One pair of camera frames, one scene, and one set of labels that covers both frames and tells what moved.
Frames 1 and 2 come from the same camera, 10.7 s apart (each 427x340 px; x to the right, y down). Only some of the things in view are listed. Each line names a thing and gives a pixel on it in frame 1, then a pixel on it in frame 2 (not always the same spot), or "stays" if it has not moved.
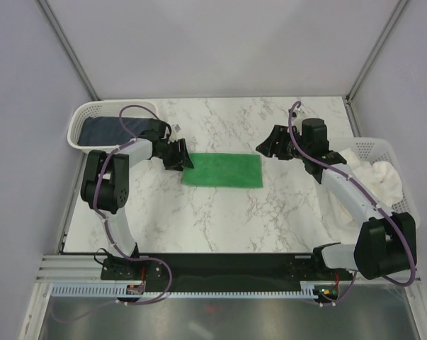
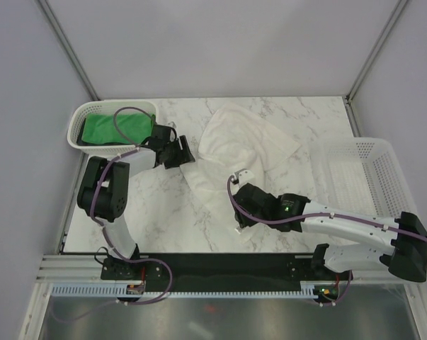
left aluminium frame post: x=68 y=49 stays
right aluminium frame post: x=399 y=8 stays
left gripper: x=180 y=159 stays
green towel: x=224 y=169 to x=103 y=127
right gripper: x=279 y=134 to x=241 y=224
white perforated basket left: x=119 y=108 stays
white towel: x=381 y=179 to x=234 y=138
